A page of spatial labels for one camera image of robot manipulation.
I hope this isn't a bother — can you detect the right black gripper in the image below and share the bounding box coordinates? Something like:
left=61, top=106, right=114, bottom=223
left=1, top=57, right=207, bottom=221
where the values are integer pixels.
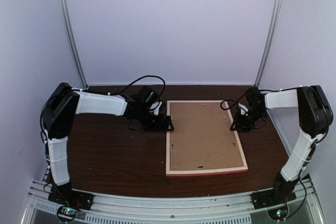
left=230, top=107, right=267, bottom=132

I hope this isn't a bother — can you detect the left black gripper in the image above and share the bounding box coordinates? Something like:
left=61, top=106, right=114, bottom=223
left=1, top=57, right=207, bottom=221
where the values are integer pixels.
left=137, top=106, right=174, bottom=132

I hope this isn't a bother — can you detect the brown backing board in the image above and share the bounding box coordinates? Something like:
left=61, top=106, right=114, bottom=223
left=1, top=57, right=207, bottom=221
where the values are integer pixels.
left=169, top=102, right=244, bottom=169

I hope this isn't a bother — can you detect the wooden picture frame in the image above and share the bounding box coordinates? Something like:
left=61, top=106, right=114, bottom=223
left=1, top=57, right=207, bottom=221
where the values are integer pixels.
left=165, top=100, right=249, bottom=177

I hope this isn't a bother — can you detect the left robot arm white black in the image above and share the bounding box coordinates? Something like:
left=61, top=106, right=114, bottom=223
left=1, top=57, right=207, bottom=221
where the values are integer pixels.
left=39, top=82, right=174, bottom=205

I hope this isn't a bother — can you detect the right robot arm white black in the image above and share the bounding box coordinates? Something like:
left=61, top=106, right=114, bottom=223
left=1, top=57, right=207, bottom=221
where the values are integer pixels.
left=228, top=85, right=333, bottom=204

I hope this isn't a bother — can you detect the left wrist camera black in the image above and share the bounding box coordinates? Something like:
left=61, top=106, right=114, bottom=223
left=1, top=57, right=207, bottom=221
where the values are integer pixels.
left=149, top=101, right=163, bottom=115

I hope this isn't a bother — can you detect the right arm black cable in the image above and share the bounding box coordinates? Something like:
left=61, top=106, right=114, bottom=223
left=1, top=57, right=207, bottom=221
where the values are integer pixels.
left=220, top=95, right=246, bottom=111

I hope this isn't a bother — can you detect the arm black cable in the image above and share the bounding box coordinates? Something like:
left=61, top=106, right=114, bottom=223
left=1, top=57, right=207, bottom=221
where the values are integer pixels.
left=220, top=95, right=246, bottom=111
left=115, top=75, right=166, bottom=101

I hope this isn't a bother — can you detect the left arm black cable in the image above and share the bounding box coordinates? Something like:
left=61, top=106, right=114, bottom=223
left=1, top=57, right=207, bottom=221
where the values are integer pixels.
left=115, top=75, right=166, bottom=101

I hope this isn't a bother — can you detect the aluminium front rail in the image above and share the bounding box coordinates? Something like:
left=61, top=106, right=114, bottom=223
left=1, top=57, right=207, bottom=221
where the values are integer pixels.
left=26, top=174, right=323, bottom=224

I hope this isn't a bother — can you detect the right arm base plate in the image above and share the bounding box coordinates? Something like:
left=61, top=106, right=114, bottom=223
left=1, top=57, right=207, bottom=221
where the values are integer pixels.
left=250, top=189, right=296, bottom=209

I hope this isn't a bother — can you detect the right aluminium corner post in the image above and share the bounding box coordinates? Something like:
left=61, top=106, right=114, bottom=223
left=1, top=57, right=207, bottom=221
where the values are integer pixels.
left=254, top=0, right=283, bottom=87

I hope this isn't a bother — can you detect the aluminium corner post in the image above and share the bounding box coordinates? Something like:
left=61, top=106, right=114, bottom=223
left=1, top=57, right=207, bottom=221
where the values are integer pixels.
left=254, top=0, right=283, bottom=87
left=60, top=0, right=89, bottom=89

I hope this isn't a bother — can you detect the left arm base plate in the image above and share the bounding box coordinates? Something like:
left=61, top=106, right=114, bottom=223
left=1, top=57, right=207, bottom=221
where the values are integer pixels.
left=48, top=190, right=94, bottom=210

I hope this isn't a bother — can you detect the left aluminium corner post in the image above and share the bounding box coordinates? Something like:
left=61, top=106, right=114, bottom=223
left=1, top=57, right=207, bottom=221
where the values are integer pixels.
left=60, top=0, right=89, bottom=89

